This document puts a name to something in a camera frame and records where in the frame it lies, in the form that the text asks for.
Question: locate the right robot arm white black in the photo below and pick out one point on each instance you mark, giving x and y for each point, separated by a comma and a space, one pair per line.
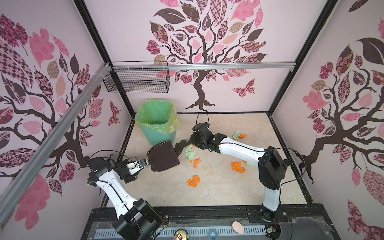
271, 166

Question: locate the green orange scrap back right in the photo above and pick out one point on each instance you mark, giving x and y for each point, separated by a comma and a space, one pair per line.
238, 135

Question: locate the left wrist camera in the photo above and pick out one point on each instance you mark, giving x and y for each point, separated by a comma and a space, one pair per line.
141, 163

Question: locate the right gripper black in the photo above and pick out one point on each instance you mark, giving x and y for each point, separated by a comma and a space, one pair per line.
192, 140

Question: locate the black wire basket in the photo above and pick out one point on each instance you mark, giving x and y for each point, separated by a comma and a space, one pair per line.
138, 77

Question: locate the aluminium rail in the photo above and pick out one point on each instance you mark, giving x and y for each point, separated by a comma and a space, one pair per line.
23, 180
227, 66

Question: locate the pink oval object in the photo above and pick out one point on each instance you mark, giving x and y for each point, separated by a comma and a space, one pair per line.
238, 228

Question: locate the aluminium rail left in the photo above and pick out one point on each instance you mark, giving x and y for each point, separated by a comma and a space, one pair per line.
23, 180

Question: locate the dark brown dustpan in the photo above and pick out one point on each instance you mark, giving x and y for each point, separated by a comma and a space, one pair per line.
163, 157

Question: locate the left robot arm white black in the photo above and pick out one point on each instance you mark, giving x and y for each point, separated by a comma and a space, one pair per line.
137, 220

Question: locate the orange scrap right front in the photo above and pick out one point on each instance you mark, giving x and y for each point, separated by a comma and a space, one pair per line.
241, 167

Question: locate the blue tape roll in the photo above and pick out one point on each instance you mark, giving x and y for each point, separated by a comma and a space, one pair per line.
212, 234

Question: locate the aluminium rail back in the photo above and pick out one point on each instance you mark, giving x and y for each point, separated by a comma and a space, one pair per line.
227, 66

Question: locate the orange green scrap back centre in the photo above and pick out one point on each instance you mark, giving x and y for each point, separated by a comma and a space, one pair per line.
190, 153

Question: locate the yellow-green bin liner bag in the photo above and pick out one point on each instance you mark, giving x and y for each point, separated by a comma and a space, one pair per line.
158, 115

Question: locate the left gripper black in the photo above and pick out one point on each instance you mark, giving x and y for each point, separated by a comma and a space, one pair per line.
130, 178

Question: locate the orange paper scrap back left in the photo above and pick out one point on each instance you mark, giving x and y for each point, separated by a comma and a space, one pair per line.
194, 181

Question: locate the dark brown hand broom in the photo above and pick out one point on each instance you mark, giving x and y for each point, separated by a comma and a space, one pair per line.
179, 147

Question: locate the round can lid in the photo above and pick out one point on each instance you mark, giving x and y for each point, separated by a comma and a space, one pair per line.
181, 235

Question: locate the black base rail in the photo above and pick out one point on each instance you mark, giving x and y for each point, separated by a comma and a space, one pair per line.
295, 222

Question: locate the green trash bin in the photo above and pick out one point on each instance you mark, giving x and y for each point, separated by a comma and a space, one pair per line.
155, 137

